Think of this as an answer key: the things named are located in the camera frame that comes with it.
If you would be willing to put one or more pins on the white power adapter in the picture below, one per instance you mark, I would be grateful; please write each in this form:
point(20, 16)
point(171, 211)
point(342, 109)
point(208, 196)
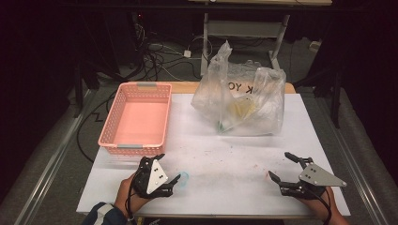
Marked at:
point(187, 53)

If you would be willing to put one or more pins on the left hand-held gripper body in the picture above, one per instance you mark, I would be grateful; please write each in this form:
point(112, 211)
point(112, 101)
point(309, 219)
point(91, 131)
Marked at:
point(155, 178)

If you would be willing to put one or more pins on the pink perforated plastic basket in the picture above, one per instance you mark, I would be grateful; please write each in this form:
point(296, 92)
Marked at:
point(137, 118)

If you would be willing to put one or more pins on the pale yellow packet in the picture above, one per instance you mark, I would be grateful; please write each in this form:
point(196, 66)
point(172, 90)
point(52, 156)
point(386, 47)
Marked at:
point(241, 108)

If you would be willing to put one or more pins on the black stand leg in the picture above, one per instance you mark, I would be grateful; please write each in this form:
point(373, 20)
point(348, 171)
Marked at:
point(78, 90)

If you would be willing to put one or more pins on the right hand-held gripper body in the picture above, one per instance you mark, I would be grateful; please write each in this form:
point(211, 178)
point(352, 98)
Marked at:
point(316, 178)

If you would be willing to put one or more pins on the small green object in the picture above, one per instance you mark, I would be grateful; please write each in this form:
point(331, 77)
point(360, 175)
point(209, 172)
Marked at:
point(221, 126)

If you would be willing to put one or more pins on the aluminium floor rail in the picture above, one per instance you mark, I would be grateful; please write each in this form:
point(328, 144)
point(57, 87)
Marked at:
point(353, 162)
point(53, 162)

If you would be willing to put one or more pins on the person's left hand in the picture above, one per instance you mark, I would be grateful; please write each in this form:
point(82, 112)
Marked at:
point(123, 193)

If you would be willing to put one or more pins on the translucent white plastic bag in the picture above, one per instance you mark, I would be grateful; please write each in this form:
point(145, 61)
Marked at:
point(266, 93)

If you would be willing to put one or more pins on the person's right hand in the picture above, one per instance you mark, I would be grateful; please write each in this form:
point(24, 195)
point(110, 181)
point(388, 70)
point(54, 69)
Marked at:
point(319, 204)

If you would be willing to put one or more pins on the grey metal stand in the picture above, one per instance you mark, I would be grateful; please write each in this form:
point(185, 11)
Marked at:
point(244, 29)

